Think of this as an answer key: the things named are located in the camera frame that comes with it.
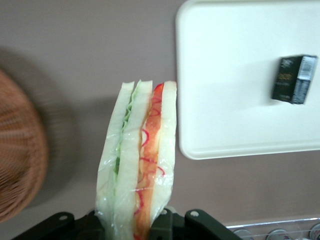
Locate round brown wicker basket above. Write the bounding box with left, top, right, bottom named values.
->
left=0, top=66, right=49, bottom=224

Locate triangle sandwich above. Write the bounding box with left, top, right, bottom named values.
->
left=95, top=79, right=178, bottom=240

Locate clear acrylic bottle rack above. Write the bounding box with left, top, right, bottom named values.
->
left=224, top=216, right=320, bottom=240

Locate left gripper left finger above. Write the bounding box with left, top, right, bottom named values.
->
left=11, top=210, right=109, bottom=240

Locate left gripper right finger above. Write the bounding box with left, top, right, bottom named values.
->
left=149, top=206, right=244, bottom=240

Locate beige plastic tray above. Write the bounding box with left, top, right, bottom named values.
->
left=174, top=0, right=320, bottom=161

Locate small black carton box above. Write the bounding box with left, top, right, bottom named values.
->
left=270, top=54, right=319, bottom=105

